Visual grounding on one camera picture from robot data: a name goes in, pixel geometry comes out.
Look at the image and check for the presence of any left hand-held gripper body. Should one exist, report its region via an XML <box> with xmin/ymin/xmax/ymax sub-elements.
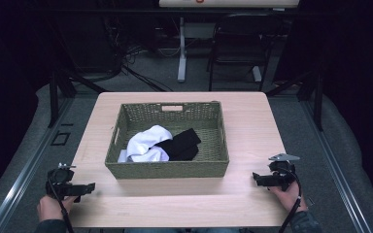
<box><xmin>46</xmin><ymin>162</ymin><xmax>83</xmax><ymax>204</ymax></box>

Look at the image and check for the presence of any bundle of floor cables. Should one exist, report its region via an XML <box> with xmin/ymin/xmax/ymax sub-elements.
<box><xmin>102</xmin><ymin>16</ymin><xmax>177</xmax><ymax>93</ymax></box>

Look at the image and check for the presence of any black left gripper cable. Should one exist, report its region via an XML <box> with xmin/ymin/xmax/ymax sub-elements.
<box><xmin>47</xmin><ymin>180</ymin><xmax>76</xmax><ymax>233</ymax></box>

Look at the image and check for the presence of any white desk top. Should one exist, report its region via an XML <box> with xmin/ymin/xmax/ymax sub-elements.
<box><xmin>158</xmin><ymin>0</ymin><xmax>301</xmax><ymax>9</ymax></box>

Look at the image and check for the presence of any metal floor rail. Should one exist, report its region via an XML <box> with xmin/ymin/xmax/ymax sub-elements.
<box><xmin>0</xmin><ymin>96</ymin><xmax>76</xmax><ymax>233</ymax></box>
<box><xmin>298</xmin><ymin>99</ymin><xmax>373</xmax><ymax>233</ymax></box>

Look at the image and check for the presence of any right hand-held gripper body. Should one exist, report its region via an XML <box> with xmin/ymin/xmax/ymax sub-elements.
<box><xmin>267</xmin><ymin>152</ymin><xmax>297</xmax><ymax>192</ymax></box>

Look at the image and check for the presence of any black floor socket frame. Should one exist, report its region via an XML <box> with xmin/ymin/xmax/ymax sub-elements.
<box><xmin>51</xmin><ymin>130</ymin><xmax>72</xmax><ymax>147</ymax></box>

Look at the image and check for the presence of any black metal stand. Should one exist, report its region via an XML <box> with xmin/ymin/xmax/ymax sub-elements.
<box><xmin>264</xmin><ymin>63</ymin><xmax>325</xmax><ymax>132</ymax></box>
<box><xmin>47</xmin><ymin>68</ymin><xmax>109</xmax><ymax>129</ymax></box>

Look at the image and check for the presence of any white cloth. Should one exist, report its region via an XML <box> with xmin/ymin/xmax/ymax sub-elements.
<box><xmin>118</xmin><ymin>124</ymin><xmax>175</xmax><ymax>164</ymax></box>

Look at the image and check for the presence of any person's right hand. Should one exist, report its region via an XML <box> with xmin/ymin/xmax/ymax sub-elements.
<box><xmin>267</xmin><ymin>181</ymin><xmax>309</xmax><ymax>214</ymax></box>

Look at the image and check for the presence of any black cloth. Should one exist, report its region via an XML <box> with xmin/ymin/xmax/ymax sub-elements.
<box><xmin>154</xmin><ymin>127</ymin><xmax>203</xmax><ymax>162</ymax></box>

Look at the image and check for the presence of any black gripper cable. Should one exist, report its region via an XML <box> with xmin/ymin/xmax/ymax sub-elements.
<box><xmin>277</xmin><ymin>166</ymin><xmax>303</xmax><ymax>233</ymax></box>
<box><xmin>47</xmin><ymin>180</ymin><xmax>76</xmax><ymax>233</ymax></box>

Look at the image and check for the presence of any white desk leg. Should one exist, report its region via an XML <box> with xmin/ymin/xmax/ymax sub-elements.
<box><xmin>177</xmin><ymin>17</ymin><xmax>188</xmax><ymax>83</ymax></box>
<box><xmin>252</xmin><ymin>65</ymin><xmax>263</xmax><ymax>83</ymax></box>

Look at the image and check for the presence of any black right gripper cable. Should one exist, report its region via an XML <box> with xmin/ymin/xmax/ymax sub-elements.
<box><xmin>277</xmin><ymin>166</ymin><xmax>303</xmax><ymax>233</ymax></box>

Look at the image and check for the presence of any person's left hand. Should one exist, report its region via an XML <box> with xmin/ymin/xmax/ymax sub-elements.
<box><xmin>37</xmin><ymin>194</ymin><xmax>79</xmax><ymax>223</ymax></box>

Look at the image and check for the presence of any black chair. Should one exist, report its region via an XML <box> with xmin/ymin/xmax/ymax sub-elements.
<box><xmin>206</xmin><ymin>13</ymin><xmax>286</xmax><ymax>92</ymax></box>

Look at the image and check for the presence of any green woven basket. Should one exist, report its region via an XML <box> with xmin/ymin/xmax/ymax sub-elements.
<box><xmin>104</xmin><ymin>100</ymin><xmax>230</xmax><ymax>181</ymax></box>

